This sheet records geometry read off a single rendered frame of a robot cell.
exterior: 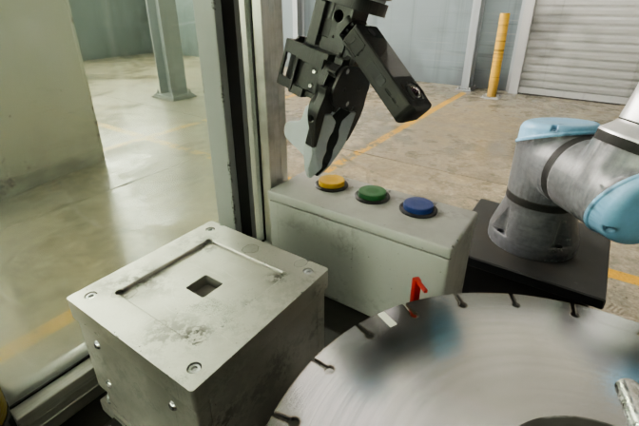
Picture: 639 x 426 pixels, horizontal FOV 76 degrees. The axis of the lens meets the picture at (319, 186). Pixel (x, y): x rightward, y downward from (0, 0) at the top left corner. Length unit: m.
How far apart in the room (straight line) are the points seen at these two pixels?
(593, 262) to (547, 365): 0.55
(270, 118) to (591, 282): 0.57
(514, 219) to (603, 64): 5.33
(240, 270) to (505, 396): 0.27
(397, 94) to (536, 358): 0.26
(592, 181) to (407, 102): 0.32
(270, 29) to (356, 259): 0.33
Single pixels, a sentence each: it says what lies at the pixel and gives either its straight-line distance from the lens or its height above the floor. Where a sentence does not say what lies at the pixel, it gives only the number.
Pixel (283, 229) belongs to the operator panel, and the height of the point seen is 0.84.
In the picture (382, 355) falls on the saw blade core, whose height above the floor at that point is 0.95.
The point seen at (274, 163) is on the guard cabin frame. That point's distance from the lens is 0.63.
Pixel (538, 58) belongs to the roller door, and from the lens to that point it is 6.12.
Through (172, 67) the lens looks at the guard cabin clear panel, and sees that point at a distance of 0.51.
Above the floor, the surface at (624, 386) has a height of 1.00.
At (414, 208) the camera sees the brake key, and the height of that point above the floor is 0.91.
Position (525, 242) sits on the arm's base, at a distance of 0.79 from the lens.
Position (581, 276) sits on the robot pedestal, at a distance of 0.80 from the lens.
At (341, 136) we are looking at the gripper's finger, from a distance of 0.50.
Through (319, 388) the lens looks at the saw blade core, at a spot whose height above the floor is 0.95.
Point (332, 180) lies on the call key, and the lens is 0.62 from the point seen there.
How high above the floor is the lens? 1.16
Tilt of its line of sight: 25 degrees down
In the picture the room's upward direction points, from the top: straight up
